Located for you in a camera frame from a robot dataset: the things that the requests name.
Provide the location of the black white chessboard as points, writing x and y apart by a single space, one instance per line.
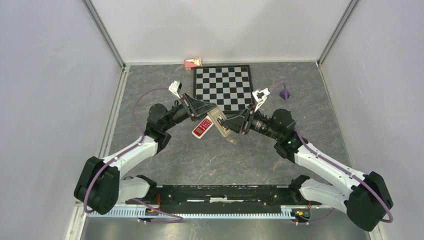
230 87

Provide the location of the beige remote control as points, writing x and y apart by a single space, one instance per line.
217 117

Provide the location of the beige battery cover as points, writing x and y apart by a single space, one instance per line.
231 140

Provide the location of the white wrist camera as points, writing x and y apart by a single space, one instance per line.
260 96
175 88

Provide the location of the purple cube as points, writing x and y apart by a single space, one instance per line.
285 94

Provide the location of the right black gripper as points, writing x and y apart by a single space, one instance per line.
235 123

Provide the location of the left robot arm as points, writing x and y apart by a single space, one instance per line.
101 184

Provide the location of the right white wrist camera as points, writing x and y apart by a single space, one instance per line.
260 96

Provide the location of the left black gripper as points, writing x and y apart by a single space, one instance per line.
202 107

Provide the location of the white slotted cable duct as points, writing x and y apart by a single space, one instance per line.
143 212

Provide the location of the red white remote control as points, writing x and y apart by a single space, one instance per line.
203 127

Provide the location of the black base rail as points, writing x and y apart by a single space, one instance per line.
223 199

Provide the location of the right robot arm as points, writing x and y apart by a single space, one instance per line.
363 197

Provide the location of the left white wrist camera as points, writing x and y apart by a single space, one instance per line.
175 88

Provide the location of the red orange small box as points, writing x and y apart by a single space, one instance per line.
190 64

